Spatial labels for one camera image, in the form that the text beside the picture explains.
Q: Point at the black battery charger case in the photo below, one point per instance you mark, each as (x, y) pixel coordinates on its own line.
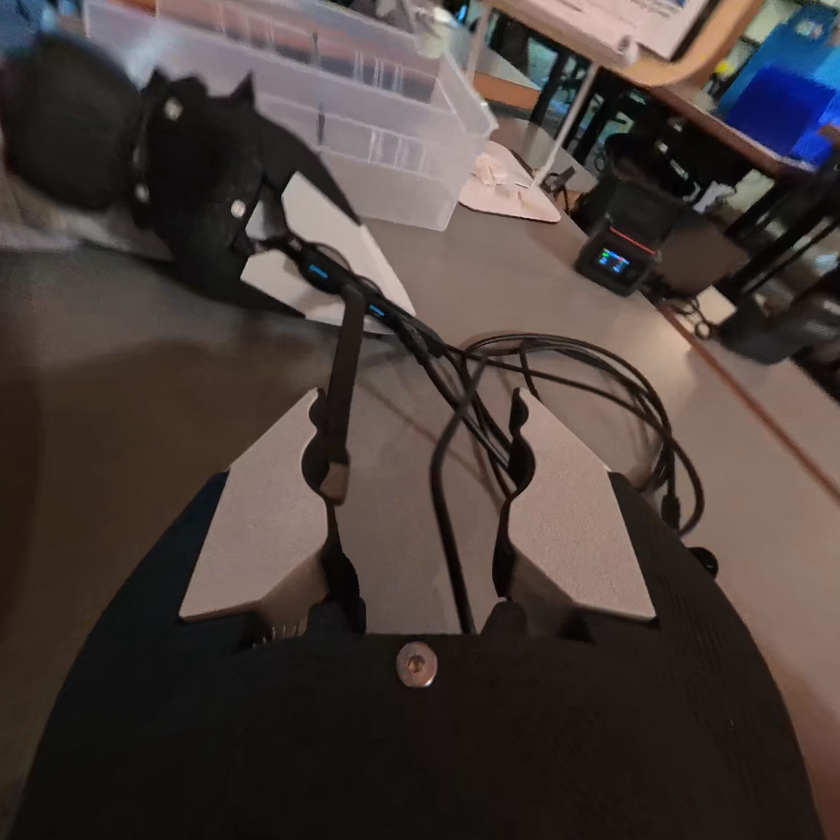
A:
(613, 262)

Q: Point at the wooden framed poster stand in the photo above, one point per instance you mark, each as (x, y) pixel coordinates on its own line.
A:
(508, 197)

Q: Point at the blue plastic bin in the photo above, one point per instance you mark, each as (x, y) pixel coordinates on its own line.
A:
(781, 111)

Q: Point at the brown wooden table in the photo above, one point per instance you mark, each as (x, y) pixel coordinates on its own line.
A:
(728, 129)

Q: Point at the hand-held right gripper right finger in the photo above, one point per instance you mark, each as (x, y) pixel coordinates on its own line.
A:
(577, 525)

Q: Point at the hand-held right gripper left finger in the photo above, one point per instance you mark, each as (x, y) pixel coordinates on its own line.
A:
(262, 525)

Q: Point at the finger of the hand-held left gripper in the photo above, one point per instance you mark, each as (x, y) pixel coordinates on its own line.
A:
(289, 289)
(341, 236)

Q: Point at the clear plastic bin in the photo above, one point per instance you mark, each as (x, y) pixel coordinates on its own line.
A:
(394, 164)

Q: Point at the black usb hub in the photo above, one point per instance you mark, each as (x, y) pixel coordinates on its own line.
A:
(338, 279)

